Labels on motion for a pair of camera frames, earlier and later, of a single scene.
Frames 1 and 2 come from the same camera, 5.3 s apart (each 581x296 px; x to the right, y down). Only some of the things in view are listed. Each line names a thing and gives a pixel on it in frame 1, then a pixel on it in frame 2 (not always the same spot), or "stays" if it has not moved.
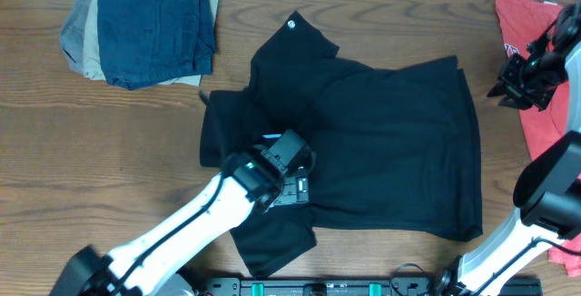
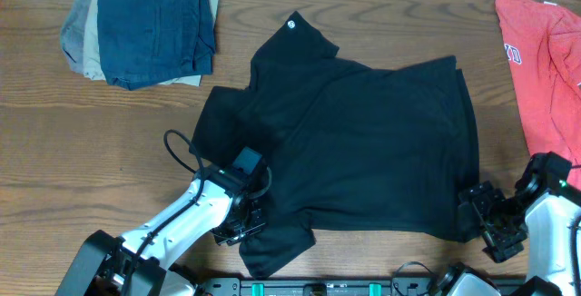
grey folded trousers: x=73 y=31 stays
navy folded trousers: x=154 y=25 stays
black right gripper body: x=533 y=84 -> x=502 y=225
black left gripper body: x=294 y=192 -> x=249 y=222
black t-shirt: x=393 y=144 stays
